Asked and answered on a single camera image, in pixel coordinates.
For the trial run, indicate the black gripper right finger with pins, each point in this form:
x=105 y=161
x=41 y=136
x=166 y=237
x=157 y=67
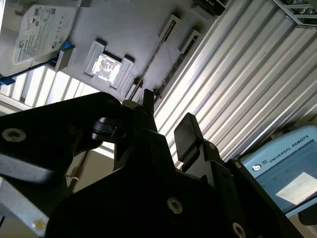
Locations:
x=188 y=138

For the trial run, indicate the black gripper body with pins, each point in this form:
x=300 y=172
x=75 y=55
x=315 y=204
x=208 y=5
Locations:
x=119 y=213

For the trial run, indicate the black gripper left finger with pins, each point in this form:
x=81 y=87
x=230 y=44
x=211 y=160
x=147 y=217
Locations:
x=49 y=124

